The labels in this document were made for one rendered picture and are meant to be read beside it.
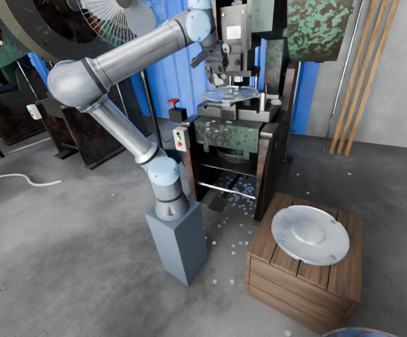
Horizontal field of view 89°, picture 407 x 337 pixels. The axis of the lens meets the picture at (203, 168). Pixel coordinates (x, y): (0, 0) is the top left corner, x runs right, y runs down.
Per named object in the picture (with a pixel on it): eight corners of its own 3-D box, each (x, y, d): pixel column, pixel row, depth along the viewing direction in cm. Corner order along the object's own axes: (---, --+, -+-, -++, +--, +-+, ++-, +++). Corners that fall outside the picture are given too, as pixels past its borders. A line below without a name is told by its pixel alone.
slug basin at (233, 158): (254, 173, 131) (256, 160, 125) (207, 162, 145) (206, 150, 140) (268, 148, 154) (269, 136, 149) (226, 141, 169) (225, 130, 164)
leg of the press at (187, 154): (196, 206, 154) (177, 78, 104) (183, 202, 159) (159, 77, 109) (239, 149, 219) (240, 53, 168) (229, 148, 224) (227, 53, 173)
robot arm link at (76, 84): (27, 81, 47) (206, -6, 54) (37, 75, 56) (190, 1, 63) (65, 124, 54) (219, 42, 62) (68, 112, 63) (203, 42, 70)
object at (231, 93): (264, 88, 118) (264, 86, 118) (248, 103, 98) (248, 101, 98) (218, 86, 131) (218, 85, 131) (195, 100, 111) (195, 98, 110)
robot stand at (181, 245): (188, 287, 107) (173, 230, 81) (164, 268, 116) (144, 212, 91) (208, 259, 118) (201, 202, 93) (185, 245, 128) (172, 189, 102)
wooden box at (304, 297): (332, 342, 83) (362, 303, 64) (244, 293, 102) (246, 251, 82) (340, 261, 110) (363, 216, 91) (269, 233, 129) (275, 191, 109)
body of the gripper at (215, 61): (223, 75, 86) (218, 47, 77) (205, 76, 90) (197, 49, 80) (229, 64, 90) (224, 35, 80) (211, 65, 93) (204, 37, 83)
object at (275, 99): (280, 105, 115) (282, 85, 109) (251, 103, 122) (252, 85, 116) (282, 101, 119) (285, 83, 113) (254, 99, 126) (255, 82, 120)
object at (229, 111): (231, 129, 107) (231, 103, 99) (207, 126, 113) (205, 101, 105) (247, 113, 124) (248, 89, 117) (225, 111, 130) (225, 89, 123)
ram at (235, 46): (244, 72, 105) (246, -2, 88) (217, 72, 112) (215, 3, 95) (254, 66, 117) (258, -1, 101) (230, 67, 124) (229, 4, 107)
